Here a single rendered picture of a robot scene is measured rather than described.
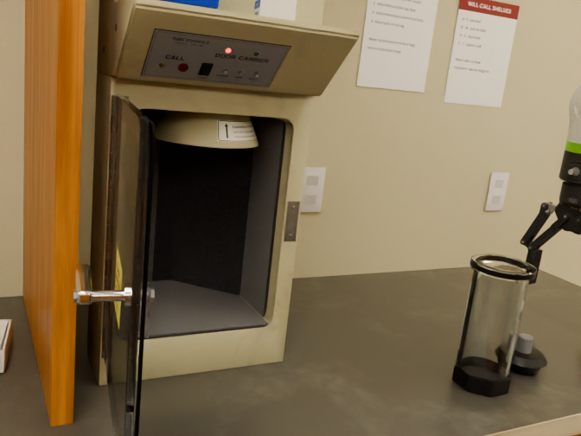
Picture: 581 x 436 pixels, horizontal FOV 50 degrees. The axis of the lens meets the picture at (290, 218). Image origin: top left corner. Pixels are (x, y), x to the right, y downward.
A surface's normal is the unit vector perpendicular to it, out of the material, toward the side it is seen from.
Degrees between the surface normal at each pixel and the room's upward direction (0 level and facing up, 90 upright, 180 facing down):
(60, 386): 90
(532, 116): 90
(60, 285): 90
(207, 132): 66
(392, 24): 90
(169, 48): 135
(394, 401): 0
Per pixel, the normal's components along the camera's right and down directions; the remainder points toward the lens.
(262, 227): -0.89, 0.01
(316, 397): 0.11, -0.97
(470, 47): 0.45, 0.26
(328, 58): 0.24, 0.87
